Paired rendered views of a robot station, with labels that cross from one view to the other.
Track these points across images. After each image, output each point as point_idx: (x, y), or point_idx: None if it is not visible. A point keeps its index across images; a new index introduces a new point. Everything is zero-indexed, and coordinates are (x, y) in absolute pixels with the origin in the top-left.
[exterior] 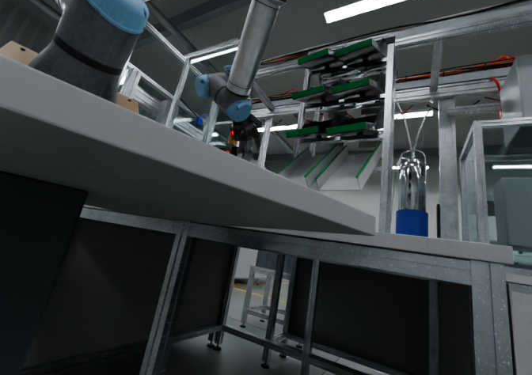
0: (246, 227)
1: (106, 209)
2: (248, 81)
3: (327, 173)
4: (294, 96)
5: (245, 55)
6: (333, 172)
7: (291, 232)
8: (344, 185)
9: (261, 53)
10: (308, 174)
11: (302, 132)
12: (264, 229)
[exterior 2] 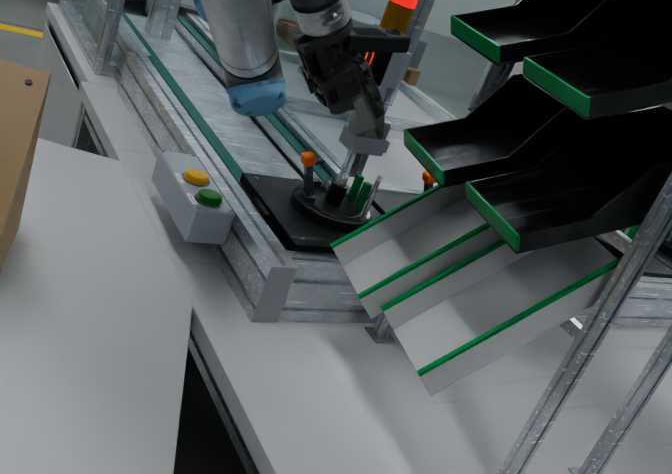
0: (208, 364)
1: (109, 157)
2: (244, 60)
3: (439, 291)
4: (453, 28)
5: (212, 24)
6: (474, 282)
7: (240, 427)
8: (431, 354)
9: (248, 22)
10: (370, 292)
11: (422, 159)
12: (221, 389)
